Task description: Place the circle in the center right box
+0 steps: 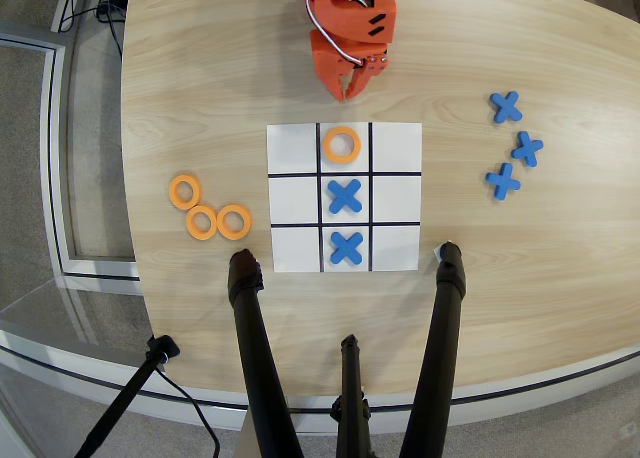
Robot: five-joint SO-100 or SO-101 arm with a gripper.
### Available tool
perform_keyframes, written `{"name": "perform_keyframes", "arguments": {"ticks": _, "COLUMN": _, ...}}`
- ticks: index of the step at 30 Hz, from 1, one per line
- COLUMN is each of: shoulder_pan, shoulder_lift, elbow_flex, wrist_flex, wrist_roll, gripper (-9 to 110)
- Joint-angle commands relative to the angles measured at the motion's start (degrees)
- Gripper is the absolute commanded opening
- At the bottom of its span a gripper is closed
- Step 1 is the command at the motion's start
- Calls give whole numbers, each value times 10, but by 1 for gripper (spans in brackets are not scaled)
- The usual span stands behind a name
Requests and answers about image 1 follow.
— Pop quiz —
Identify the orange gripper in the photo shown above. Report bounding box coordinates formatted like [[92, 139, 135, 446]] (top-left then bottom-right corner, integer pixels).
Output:
[[309, 27, 391, 103]]

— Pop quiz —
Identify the orange foam ring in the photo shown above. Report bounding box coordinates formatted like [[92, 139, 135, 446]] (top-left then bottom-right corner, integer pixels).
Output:
[[185, 204, 219, 241], [322, 125, 363, 165], [168, 174, 204, 211], [215, 203, 254, 240]]

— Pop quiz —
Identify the blue foam cross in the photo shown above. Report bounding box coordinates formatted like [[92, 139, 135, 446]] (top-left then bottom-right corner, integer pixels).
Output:
[[510, 130, 545, 168], [484, 162, 522, 202], [329, 230, 365, 267], [327, 178, 364, 215], [488, 90, 524, 125]]

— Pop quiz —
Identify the white tic-tac-toe board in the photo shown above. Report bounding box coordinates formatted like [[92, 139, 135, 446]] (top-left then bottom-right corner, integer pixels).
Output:
[[266, 122, 424, 273]]

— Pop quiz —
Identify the thin black tripod leg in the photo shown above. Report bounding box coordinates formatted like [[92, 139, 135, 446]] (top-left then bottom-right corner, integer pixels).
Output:
[[329, 333, 374, 458]]

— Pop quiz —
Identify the black clamp stand pole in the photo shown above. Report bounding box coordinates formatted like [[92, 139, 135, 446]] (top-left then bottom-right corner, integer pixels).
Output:
[[73, 334, 181, 458]]

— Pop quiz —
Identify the black floor cable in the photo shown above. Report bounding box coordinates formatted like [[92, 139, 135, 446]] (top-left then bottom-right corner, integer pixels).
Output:
[[58, 0, 126, 54]]

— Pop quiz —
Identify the grey metal floor frame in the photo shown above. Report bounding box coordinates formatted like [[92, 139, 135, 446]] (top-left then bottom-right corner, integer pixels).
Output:
[[0, 32, 144, 282]]

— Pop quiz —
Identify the black stand cable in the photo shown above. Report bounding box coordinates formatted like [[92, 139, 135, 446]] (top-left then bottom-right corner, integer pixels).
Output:
[[153, 365, 222, 458]]

